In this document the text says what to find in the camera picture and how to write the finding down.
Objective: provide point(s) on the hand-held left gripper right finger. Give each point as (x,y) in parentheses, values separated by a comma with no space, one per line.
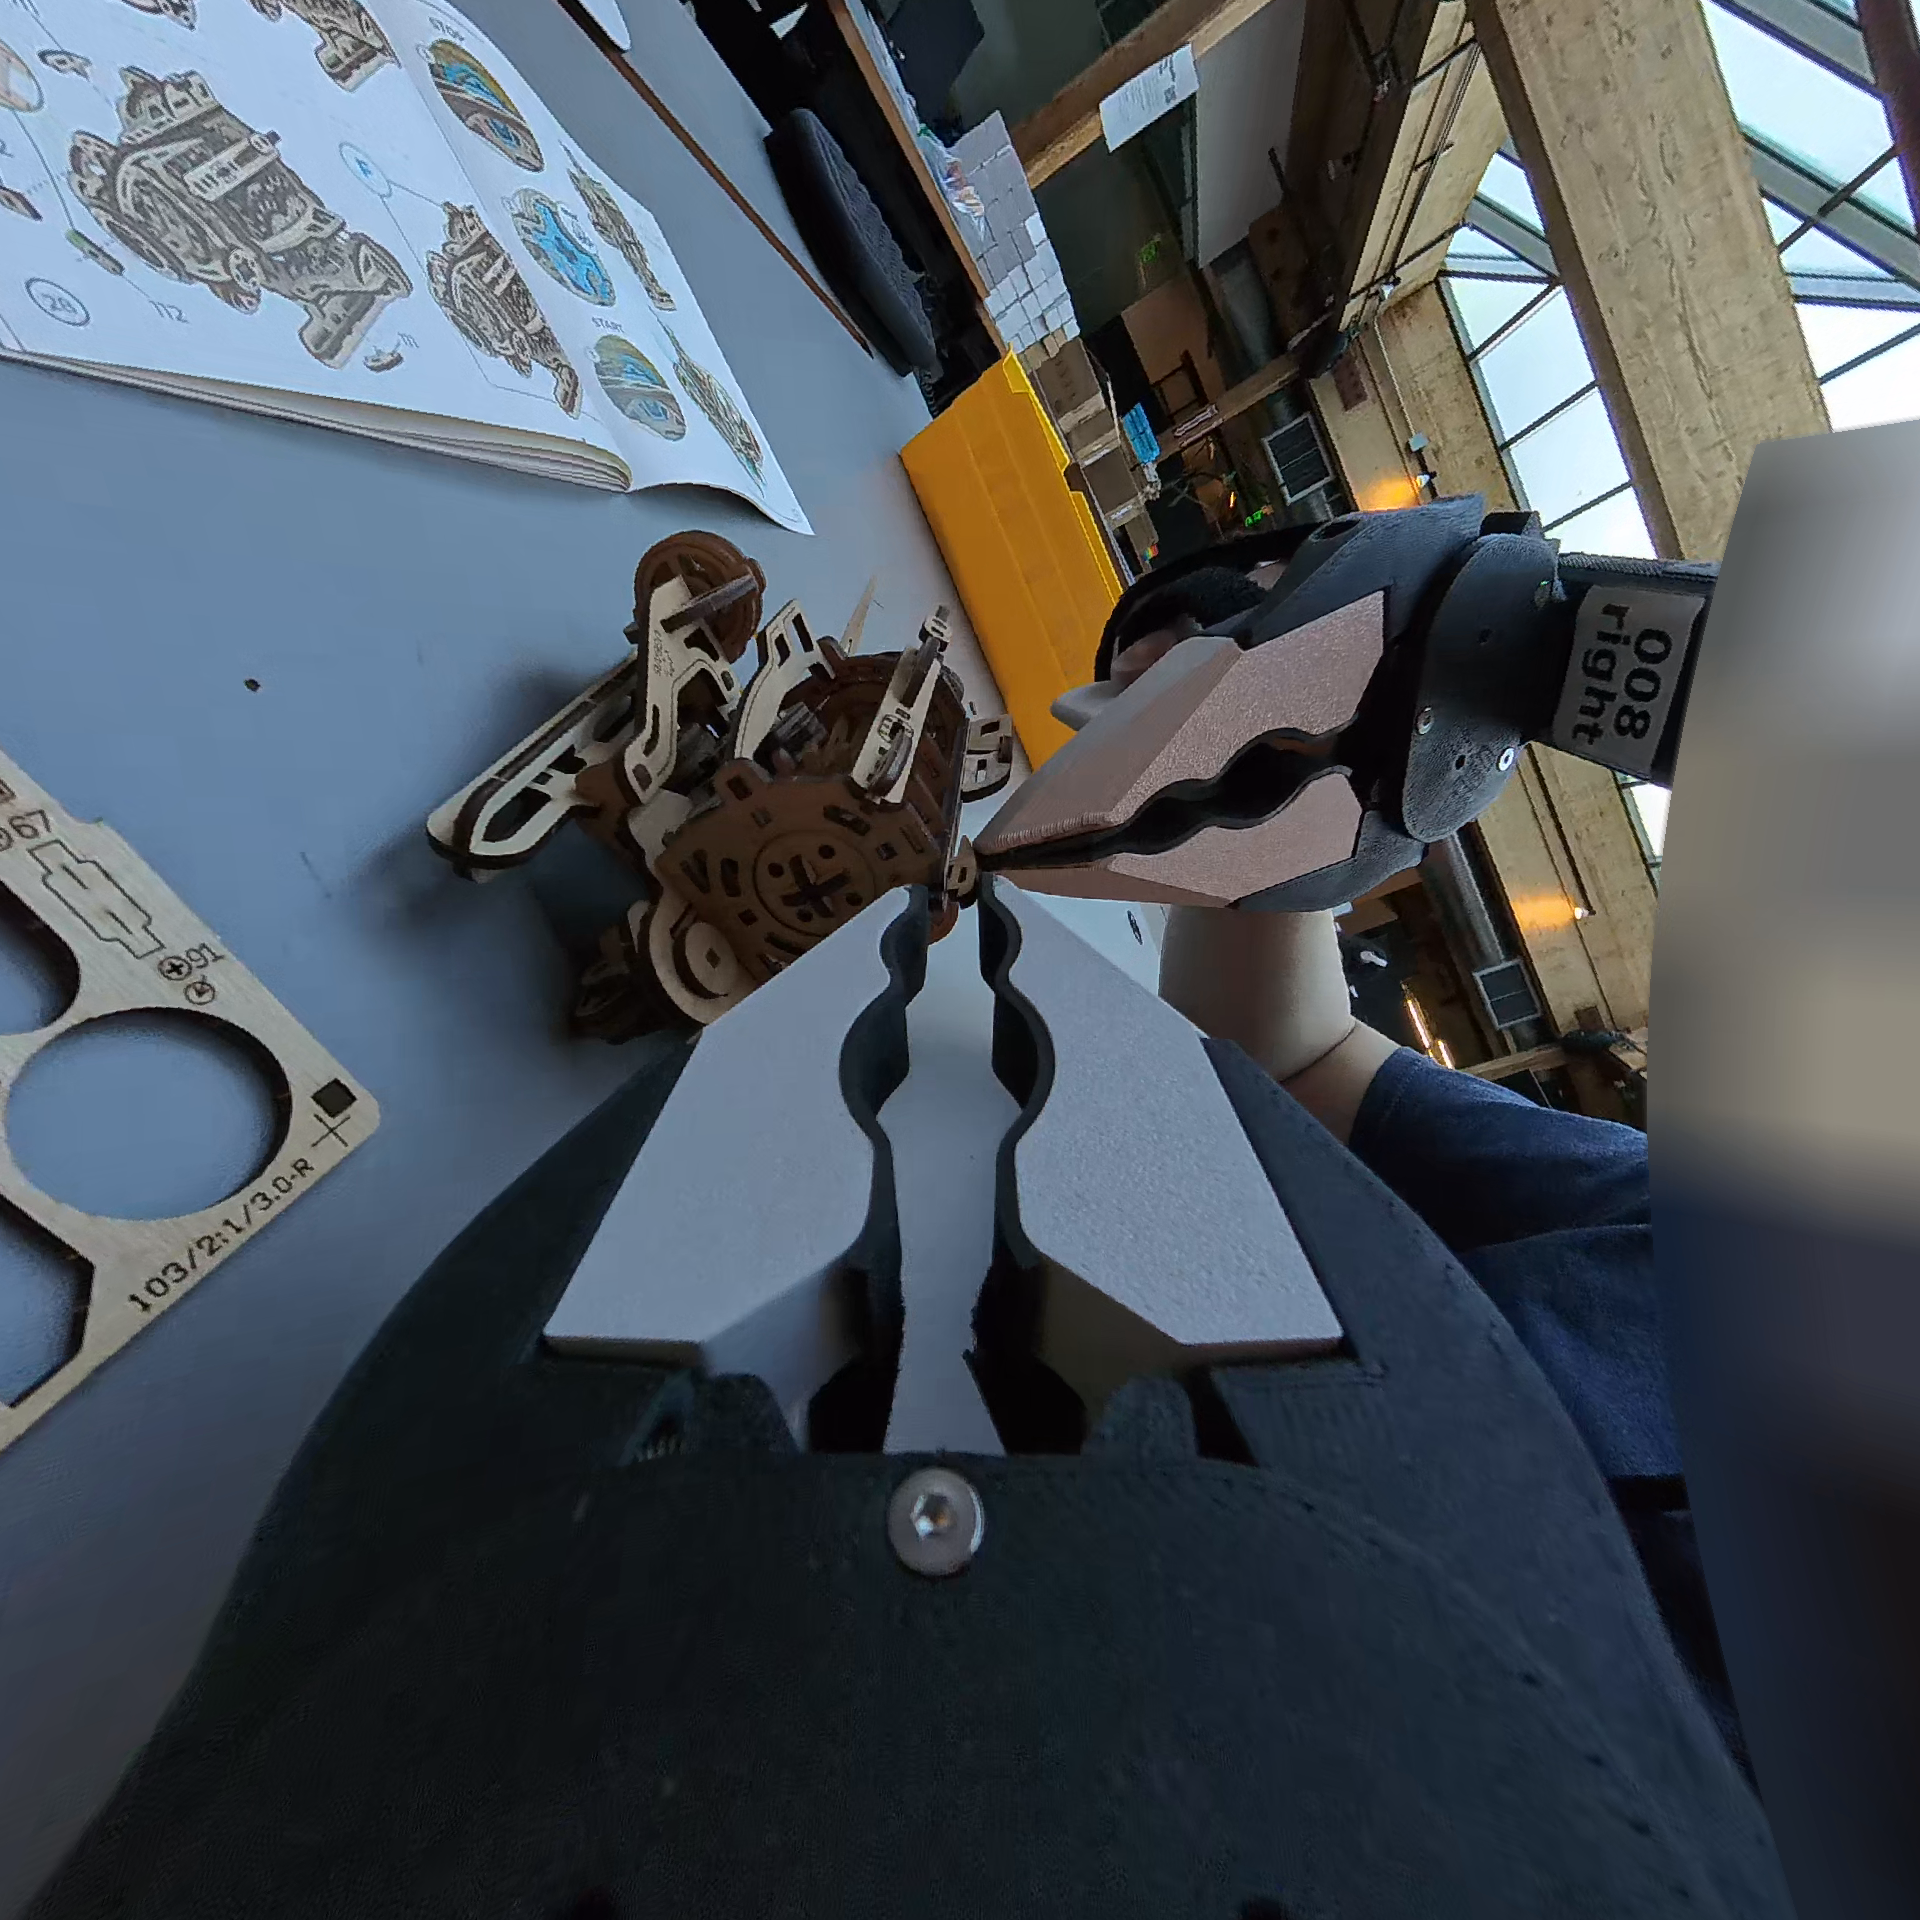
(1170,1184)

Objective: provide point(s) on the white paper sign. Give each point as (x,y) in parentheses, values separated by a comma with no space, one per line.
(1149,96)

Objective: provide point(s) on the stack of small white boxes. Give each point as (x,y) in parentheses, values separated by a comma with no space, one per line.
(1006,225)

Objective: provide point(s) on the wooden mechanical model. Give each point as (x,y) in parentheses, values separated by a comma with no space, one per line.
(782,868)

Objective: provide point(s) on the person's right forearm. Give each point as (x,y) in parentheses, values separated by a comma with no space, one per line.
(1260,988)

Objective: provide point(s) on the red steel beam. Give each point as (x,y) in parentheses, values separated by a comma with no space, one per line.
(1893,45)

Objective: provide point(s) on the stack of cardboard boxes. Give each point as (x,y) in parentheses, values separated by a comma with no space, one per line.
(1089,421)

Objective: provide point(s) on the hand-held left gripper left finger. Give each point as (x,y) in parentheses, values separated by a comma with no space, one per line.
(705,1184)

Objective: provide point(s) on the illustrated instruction booklet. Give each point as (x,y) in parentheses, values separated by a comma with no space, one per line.
(226,300)

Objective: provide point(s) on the person's right hand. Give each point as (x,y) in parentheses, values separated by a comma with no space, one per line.
(1161,656)

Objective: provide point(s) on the black ribbed cushion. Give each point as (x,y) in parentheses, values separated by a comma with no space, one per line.
(857,240)

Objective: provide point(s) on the slotted wooden parts sheet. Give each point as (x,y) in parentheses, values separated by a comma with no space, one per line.
(149,953)

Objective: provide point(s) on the stack of yellow plastic bins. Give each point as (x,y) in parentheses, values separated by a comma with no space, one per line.
(1006,508)

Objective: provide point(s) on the slanted wooden beam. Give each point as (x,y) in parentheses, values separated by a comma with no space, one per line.
(1140,77)

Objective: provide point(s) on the wooden roof pillar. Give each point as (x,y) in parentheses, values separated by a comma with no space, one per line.
(1650,268)

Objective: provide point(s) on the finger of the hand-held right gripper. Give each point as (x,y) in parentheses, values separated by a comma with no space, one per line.
(1260,862)
(1246,704)

